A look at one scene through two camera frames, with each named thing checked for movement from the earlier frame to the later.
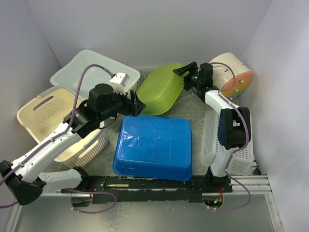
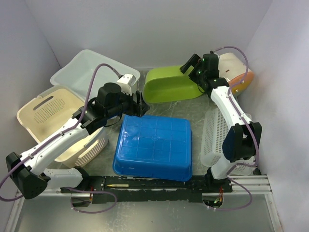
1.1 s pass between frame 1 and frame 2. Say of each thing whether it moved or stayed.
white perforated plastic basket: stayed
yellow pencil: stayed
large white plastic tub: stayed
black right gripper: moved
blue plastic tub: stayed
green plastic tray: moved
